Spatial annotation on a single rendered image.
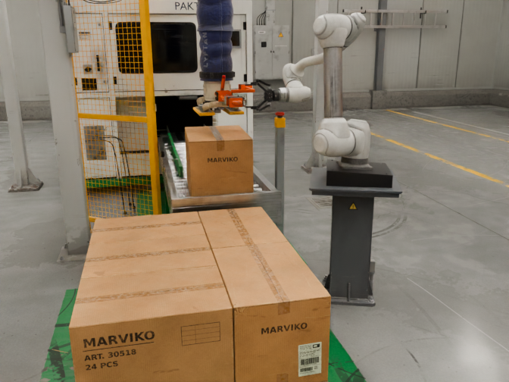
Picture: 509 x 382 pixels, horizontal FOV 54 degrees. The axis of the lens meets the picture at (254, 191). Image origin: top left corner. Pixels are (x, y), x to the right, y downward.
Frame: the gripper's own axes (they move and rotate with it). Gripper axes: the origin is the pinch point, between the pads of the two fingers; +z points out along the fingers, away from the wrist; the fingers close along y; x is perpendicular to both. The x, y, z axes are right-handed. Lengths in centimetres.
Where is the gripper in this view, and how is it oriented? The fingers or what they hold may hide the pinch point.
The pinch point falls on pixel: (246, 95)
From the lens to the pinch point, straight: 313.2
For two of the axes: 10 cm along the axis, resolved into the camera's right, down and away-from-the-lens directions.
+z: -9.7, 0.7, -2.2
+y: 0.1, 9.6, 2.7
